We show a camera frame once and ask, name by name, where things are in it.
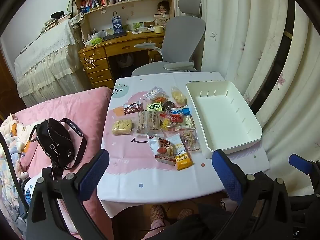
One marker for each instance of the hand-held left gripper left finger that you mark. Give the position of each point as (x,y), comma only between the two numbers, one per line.
(95,172)

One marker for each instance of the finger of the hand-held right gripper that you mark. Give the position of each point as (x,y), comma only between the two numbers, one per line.
(300,163)

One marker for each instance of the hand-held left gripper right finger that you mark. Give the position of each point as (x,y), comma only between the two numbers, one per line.
(226,175)

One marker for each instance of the yellow oat bar packet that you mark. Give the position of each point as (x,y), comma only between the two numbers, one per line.
(181,155)

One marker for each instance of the clear nut snack packet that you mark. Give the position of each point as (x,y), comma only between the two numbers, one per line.
(190,138)

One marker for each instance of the pale square puffed cracker packet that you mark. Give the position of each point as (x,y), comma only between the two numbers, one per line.
(122,127)

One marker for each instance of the white plastic bin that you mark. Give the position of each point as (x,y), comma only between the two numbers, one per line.
(220,115)

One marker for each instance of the red white cartoon snack packet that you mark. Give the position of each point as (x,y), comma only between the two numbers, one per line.
(162,151)

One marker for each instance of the large clear snack packet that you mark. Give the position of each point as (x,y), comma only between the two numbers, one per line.
(147,121)

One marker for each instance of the brown chocolate snack packet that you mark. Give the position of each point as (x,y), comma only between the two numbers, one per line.
(132,108)

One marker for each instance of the red label snack packet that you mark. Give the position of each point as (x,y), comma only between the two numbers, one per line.
(175,119)

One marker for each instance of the small yellow candy packet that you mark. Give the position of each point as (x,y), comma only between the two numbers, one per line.
(165,124)

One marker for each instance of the green label snack packet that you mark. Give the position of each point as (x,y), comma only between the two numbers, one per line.
(154,107)

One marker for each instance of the dark brown cake packet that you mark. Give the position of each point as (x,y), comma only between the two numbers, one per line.
(169,105)

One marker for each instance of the orange twist snack packet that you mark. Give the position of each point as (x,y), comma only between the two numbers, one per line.
(160,99)

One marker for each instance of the purple white clear snack packet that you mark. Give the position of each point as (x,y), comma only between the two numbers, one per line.
(154,92)

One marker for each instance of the black shoulder bag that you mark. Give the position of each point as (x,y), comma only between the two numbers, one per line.
(53,140)

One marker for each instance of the printed cartoon tablecloth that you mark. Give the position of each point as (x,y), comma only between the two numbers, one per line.
(140,170)

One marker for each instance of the red edged barcode snack packet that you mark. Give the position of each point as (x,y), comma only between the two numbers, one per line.
(188,123)

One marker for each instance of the pink blanket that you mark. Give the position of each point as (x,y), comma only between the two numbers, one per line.
(82,110)

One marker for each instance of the blue white snack packet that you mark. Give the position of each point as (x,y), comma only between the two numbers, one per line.
(182,111)

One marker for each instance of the printed blanket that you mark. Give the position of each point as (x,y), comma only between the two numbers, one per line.
(12,135)

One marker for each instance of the pale round puffed snack packet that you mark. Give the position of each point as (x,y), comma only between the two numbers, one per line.
(178,96)

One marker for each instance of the translucent plastic bag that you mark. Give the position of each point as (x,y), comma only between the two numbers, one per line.
(125,60)

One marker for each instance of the brown wooden door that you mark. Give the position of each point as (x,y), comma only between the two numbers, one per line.
(7,92)

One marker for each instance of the white lace cloth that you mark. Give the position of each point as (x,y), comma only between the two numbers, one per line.
(45,62)

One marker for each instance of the wooden desk with drawers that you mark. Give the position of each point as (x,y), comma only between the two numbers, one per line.
(125,46)

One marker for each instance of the green tissue pack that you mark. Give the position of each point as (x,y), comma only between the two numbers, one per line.
(96,41)

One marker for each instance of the white plastic bag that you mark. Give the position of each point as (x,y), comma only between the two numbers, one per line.
(100,34)

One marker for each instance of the grey office chair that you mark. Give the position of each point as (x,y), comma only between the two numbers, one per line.
(182,37)

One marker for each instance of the cream leaf print curtain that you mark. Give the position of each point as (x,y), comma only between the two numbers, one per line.
(237,30)

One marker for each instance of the blue gift bag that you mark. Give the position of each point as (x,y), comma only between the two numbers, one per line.
(117,26)

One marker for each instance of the green picture card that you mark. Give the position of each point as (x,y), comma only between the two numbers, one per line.
(138,25)

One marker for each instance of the floral cloth bag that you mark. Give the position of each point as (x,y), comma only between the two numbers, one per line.
(76,19)

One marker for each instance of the pile of books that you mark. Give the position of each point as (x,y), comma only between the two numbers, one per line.
(57,22)

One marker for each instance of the yellow mug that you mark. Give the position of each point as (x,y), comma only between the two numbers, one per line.
(159,29)

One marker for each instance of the black hat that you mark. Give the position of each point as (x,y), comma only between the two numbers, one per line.
(57,14)

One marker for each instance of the floral storage box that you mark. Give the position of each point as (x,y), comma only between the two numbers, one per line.
(161,21)

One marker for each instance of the wooden bookshelf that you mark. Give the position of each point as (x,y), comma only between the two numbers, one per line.
(125,3)

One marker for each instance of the brown haired doll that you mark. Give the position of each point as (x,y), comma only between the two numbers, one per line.
(163,7)

